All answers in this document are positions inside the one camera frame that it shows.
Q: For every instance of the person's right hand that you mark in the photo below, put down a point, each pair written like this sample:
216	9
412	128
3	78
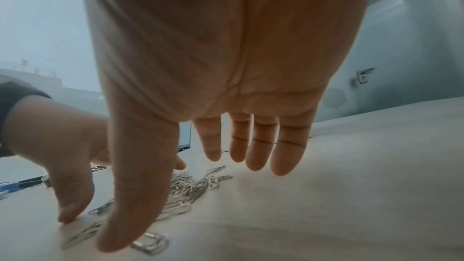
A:
217	39

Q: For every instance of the person's left hand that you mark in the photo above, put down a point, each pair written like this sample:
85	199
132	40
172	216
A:
54	133

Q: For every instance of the pile of silver paper clips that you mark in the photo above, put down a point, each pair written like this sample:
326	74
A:
185	191

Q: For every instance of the dark grey laptop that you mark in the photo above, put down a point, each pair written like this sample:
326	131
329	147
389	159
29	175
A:
185	136

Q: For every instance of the hexagonal glass sticker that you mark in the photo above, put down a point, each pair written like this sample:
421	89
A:
334	98

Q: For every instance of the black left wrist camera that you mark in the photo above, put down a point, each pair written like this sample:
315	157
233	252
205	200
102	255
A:
11	186

